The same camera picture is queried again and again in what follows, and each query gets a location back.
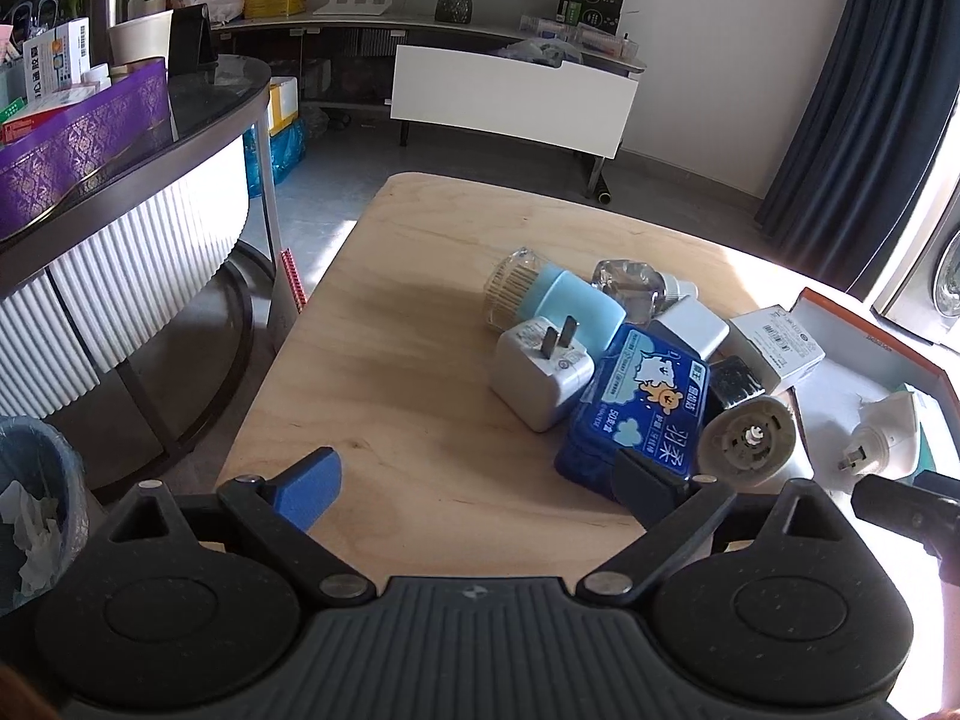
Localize white plug charger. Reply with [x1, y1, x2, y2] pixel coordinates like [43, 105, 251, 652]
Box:
[491, 315, 597, 433]

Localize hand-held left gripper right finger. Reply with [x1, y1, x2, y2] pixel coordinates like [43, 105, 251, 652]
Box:
[577, 450, 875, 608]

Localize white paper cup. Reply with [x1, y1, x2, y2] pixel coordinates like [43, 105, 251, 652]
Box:
[109, 9, 175, 65]

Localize white and blue medicine box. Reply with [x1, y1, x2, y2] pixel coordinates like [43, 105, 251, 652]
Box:
[22, 19, 92, 103]

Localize toothpick jar with blue lid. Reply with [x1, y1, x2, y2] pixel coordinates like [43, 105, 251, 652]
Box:
[484, 247, 628, 338]

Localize black and green box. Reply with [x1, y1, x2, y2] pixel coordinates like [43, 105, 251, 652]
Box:
[559, 0, 626, 35]

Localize red comb binding strip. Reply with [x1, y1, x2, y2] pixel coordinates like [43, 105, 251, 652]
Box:
[277, 247, 311, 314]

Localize black stand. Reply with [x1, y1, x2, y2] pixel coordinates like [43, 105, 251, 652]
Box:
[168, 4, 219, 77]

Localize small white barcode box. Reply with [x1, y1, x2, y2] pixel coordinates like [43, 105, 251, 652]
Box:
[730, 305, 826, 392]

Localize small black foil packet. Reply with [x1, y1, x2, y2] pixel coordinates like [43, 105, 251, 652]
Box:
[709, 356, 767, 410]

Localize metal thermos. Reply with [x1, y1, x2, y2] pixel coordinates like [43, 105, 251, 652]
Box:
[88, 0, 125, 65]

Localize silver washing machine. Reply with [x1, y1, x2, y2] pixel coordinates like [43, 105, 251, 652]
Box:
[870, 165, 960, 347]

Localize clear plastic bag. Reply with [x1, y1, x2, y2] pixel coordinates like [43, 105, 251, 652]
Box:
[497, 37, 584, 68]

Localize dark blue curtain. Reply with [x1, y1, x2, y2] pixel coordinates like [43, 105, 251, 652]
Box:
[754, 0, 960, 301]

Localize blue tissue pack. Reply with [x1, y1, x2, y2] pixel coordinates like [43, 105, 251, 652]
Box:
[553, 322, 713, 503]

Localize scissors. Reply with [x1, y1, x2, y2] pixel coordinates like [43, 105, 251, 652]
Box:
[10, 0, 62, 40]

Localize white power adapter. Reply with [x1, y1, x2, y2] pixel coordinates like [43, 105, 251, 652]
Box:
[647, 296, 732, 359]

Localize clear liquid refill bottle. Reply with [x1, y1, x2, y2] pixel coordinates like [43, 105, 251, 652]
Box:
[591, 259, 698, 325]

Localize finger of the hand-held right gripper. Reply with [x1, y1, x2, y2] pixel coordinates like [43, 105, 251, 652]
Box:
[851, 472, 960, 563]

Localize clear plastic boxes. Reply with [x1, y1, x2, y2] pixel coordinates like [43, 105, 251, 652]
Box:
[519, 13, 640, 61]

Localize blue plastic bag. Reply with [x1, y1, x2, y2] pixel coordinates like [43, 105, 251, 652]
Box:
[246, 116, 308, 200]

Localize round grey plug-in heater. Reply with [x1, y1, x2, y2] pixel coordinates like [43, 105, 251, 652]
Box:
[697, 397, 798, 478]

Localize trash bin with blue liner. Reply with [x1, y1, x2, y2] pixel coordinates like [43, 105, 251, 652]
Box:
[0, 416, 90, 616]

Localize yellow and white carton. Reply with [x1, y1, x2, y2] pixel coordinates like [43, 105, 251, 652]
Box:
[265, 76, 302, 133]

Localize white box with orange rim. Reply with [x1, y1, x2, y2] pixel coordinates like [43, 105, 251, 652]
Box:
[786, 286, 960, 492]

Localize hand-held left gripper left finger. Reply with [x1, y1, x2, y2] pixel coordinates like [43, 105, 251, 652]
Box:
[90, 448, 376, 605]

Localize white television cabinet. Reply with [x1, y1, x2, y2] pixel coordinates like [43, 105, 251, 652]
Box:
[212, 11, 647, 200]

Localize purple patterned tray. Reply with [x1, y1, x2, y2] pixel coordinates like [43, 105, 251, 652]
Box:
[0, 58, 174, 241]

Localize round table with ribbed side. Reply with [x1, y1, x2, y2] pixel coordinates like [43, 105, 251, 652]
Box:
[0, 56, 291, 500]

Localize white plug-in device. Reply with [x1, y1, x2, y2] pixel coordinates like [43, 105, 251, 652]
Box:
[840, 388, 922, 478]

